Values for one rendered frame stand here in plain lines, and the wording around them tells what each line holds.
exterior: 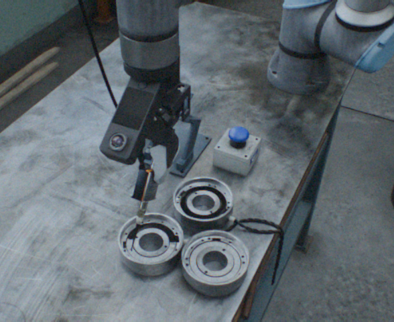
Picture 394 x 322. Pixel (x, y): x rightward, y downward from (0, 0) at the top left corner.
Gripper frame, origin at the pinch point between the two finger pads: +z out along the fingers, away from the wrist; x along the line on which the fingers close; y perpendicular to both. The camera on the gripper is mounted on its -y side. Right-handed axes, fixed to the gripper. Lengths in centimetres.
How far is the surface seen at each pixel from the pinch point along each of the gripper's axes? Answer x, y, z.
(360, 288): -40, 67, 93
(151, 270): -4.6, -8.4, 10.4
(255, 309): -14, 29, 69
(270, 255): -15.7, 25.2, 39.9
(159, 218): -1.0, 0.9, 9.8
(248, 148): -8.3, 22.9, 8.6
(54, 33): 153, 156, 90
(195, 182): -2.7, 11.5, 9.9
